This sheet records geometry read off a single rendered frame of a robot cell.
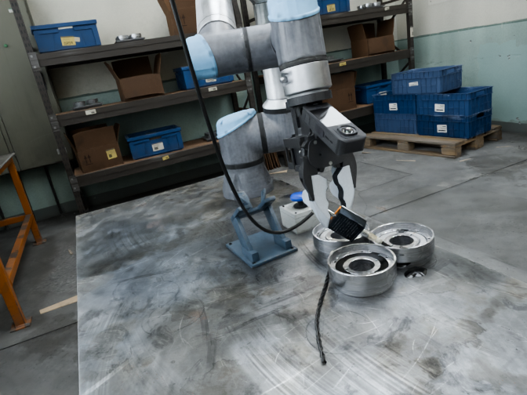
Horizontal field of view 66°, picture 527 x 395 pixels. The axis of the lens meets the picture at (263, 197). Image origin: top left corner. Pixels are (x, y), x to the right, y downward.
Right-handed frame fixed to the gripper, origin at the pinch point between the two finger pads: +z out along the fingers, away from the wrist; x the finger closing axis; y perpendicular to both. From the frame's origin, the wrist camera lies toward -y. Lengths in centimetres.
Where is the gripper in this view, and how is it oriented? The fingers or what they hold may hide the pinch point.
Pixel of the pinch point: (337, 217)
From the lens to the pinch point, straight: 66.6
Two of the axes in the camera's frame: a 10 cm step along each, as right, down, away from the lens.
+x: -9.0, 2.6, -3.4
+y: -3.8, -1.0, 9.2
